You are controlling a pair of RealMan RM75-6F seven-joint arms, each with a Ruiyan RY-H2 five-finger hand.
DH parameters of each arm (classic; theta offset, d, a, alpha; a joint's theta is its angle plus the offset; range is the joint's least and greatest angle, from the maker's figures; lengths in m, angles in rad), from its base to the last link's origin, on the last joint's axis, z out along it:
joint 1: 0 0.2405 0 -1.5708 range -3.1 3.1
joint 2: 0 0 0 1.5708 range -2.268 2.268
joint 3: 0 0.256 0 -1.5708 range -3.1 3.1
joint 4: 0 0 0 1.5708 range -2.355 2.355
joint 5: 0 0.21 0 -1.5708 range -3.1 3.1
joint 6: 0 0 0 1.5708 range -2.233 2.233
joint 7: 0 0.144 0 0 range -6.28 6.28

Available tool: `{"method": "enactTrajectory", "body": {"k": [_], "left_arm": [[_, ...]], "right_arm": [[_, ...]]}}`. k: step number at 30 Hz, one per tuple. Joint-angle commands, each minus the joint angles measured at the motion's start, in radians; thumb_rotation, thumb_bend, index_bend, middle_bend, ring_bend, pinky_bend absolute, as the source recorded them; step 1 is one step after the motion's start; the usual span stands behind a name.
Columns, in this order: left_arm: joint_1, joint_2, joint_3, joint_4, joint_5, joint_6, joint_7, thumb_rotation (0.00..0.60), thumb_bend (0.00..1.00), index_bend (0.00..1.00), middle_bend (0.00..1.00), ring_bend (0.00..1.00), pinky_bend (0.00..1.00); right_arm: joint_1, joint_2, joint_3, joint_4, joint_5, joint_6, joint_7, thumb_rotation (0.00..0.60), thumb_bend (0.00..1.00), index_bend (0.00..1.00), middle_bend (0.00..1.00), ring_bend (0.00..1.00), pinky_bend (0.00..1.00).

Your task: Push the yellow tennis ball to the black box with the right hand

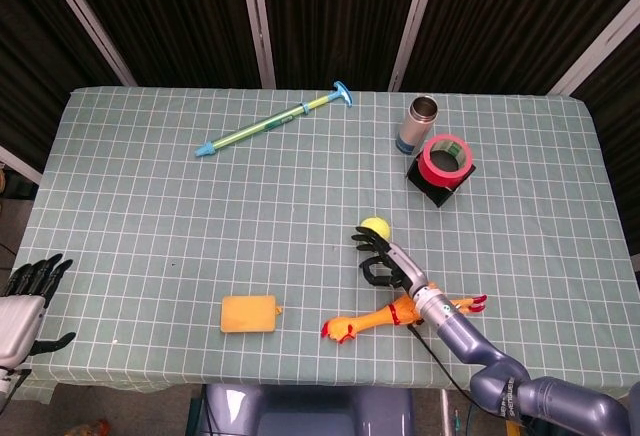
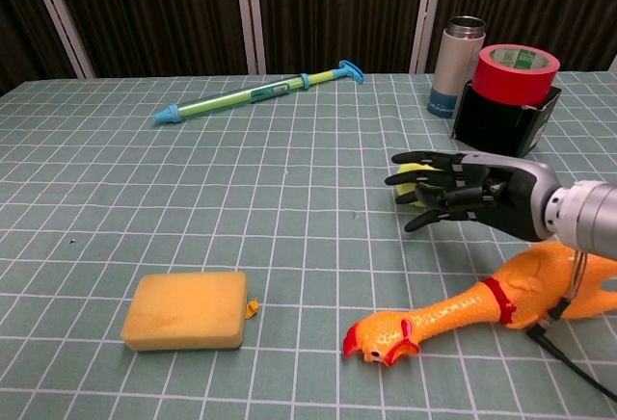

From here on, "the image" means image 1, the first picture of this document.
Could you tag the green blue water squirter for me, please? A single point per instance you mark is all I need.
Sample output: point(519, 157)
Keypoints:
point(270, 123)

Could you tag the orange rubber chicken toy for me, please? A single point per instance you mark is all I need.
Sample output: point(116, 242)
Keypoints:
point(370, 320)

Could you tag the red tape roll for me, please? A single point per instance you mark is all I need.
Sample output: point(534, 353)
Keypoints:
point(435, 168)

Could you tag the blue robot torso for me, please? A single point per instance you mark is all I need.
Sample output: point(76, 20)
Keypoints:
point(305, 411)

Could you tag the green checkered tablecloth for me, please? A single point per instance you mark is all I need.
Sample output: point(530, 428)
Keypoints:
point(280, 236)

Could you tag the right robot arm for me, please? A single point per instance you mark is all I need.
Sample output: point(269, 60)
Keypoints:
point(480, 351)

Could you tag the black box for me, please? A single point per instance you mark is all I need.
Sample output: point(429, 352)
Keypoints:
point(442, 187)

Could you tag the yellow sponge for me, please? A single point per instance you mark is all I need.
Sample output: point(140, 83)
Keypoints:
point(248, 314)

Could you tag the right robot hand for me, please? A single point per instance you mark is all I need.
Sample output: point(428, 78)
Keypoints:
point(395, 266)

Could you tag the white steel thermos bottle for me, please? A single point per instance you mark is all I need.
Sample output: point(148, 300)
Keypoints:
point(416, 126)

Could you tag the yellow tennis ball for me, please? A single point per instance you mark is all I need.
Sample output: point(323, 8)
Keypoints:
point(377, 227)

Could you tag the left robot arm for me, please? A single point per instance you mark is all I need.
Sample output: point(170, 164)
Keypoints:
point(7, 383)

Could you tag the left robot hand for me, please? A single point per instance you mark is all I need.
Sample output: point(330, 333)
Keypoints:
point(25, 306)

